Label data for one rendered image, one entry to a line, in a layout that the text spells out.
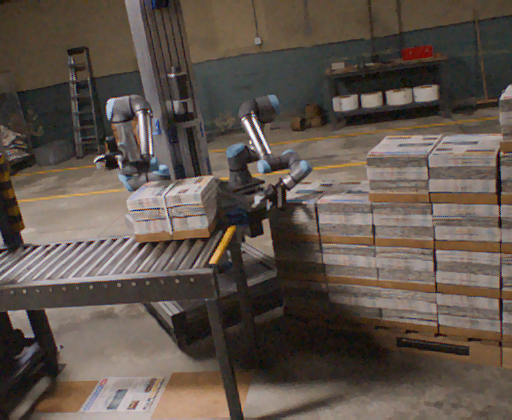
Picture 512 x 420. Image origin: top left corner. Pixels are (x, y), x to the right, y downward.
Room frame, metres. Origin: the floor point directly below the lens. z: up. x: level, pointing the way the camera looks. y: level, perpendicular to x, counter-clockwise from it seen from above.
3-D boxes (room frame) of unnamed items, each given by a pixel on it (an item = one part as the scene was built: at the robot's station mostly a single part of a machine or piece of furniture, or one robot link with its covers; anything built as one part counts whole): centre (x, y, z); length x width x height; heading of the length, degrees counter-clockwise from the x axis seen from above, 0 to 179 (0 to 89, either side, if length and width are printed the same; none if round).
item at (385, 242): (2.64, -0.64, 0.40); 1.16 x 0.38 x 0.51; 58
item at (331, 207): (2.65, -0.64, 0.42); 1.17 x 0.39 x 0.83; 58
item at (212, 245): (2.34, 0.25, 0.77); 0.47 x 0.05 x 0.05; 168
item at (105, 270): (2.43, 0.70, 0.77); 0.47 x 0.05 x 0.05; 168
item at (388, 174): (2.57, -0.76, 0.95); 0.38 x 0.29 x 0.23; 149
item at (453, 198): (2.42, -1.01, 0.86); 0.38 x 0.29 x 0.04; 147
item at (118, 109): (3.08, 0.65, 1.19); 0.15 x 0.12 x 0.55; 90
